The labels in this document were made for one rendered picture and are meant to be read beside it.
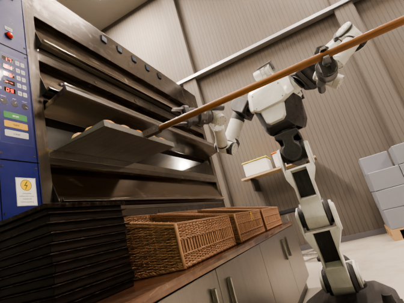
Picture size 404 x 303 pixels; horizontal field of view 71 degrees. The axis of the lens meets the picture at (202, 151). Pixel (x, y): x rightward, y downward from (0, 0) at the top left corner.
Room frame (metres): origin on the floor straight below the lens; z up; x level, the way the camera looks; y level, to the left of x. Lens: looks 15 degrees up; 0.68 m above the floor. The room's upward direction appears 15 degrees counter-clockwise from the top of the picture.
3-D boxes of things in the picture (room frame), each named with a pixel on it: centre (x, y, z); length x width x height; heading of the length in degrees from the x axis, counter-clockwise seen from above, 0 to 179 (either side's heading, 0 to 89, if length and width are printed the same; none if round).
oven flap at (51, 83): (1.97, 0.30, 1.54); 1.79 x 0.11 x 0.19; 157
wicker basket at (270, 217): (2.45, -0.19, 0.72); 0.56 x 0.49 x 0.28; 157
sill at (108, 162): (1.98, 0.32, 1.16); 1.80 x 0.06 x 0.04; 157
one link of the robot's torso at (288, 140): (1.64, -0.52, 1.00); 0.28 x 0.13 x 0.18; 157
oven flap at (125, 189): (1.97, 0.30, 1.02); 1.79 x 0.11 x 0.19; 157
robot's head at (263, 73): (1.56, -0.48, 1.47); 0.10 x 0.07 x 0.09; 54
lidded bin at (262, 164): (4.87, -0.86, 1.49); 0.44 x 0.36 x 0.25; 68
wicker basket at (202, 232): (1.33, 0.27, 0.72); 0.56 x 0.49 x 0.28; 159
